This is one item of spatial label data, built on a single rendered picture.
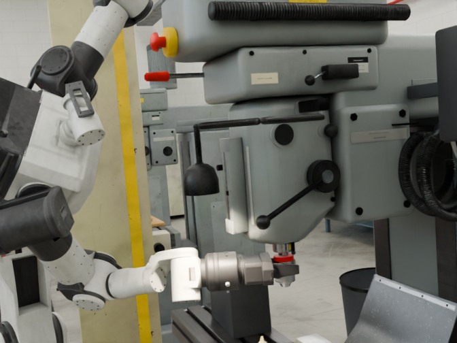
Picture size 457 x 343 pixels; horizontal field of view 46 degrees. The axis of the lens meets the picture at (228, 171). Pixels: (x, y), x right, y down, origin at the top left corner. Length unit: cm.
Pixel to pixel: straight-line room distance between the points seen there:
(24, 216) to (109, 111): 174
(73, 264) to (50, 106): 37
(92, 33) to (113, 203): 153
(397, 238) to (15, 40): 922
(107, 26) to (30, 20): 885
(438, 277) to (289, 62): 65
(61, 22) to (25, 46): 736
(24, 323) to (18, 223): 50
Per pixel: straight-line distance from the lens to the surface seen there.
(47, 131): 129
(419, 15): 721
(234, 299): 157
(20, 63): 1019
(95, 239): 288
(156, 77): 123
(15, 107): 130
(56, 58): 141
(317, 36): 115
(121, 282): 133
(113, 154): 285
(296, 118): 102
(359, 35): 120
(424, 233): 142
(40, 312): 162
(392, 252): 153
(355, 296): 316
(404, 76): 129
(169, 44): 112
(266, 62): 109
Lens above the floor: 157
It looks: 5 degrees down
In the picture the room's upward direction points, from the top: 4 degrees counter-clockwise
